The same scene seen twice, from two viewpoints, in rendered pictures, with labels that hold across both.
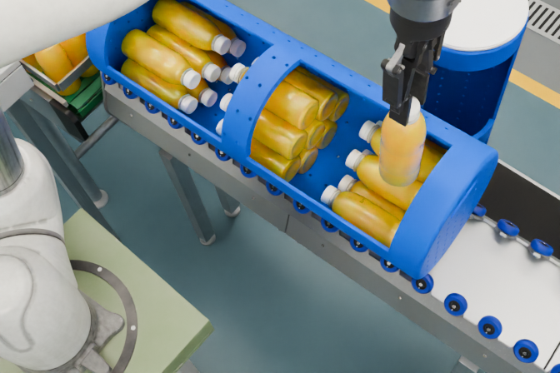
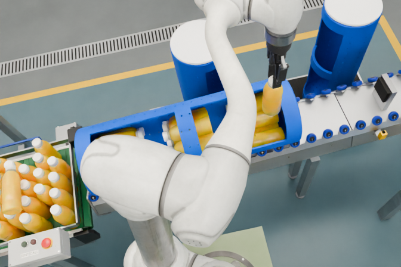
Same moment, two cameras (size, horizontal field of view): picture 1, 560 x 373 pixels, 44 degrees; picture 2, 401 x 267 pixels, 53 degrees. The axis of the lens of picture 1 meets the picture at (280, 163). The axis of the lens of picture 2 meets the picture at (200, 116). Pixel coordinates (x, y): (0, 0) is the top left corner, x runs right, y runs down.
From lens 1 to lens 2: 0.68 m
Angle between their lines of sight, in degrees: 24
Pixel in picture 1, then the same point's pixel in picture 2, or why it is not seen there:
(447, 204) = (295, 103)
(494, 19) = not seen: hidden behind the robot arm
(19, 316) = not seen: outside the picture
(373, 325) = (248, 193)
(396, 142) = (278, 95)
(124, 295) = (225, 253)
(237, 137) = not seen: hidden behind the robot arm
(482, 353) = (329, 145)
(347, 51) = (119, 108)
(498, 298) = (316, 124)
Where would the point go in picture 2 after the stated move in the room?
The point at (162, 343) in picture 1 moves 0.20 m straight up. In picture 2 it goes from (258, 251) to (259, 239)
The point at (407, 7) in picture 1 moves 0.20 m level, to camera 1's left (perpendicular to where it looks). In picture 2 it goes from (287, 41) to (255, 96)
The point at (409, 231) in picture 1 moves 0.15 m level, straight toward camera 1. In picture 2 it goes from (291, 124) to (320, 152)
